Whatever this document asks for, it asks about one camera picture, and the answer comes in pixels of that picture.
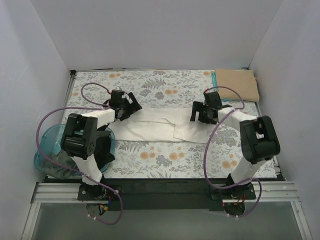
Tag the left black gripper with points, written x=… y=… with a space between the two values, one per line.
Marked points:
x=130 y=105

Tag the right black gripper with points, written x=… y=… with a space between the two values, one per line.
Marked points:
x=200 y=113

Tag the white t shirt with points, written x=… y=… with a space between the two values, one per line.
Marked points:
x=162 y=125

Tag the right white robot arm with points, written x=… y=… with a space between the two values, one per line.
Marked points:
x=258 y=140

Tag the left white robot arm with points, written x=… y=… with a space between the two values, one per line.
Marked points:
x=88 y=142

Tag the folded teal t shirt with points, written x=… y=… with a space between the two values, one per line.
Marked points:
x=214 y=80

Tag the floral table cloth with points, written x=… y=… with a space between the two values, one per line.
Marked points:
x=160 y=89

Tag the folded tan t shirt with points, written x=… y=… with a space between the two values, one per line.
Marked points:
x=241 y=81

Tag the grey t shirt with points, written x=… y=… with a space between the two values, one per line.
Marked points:
x=57 y=171

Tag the teal plastic basket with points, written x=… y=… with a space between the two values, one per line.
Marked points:
x=50 y=143

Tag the aluminium frame rail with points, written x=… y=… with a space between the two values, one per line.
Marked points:
x=272 y=191

